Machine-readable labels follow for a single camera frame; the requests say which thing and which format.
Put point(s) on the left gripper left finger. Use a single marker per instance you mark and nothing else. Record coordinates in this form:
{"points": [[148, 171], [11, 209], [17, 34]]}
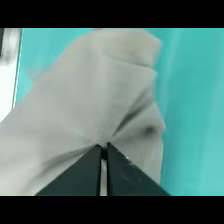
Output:
{"points": [[81, 178]]}

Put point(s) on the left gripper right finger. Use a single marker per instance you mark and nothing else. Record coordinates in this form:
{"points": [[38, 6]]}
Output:
{"points": [[128, 178]]}

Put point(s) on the white T-shirt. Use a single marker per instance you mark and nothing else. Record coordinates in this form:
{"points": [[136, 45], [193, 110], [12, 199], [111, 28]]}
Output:
{"points": [[90, 96]]}

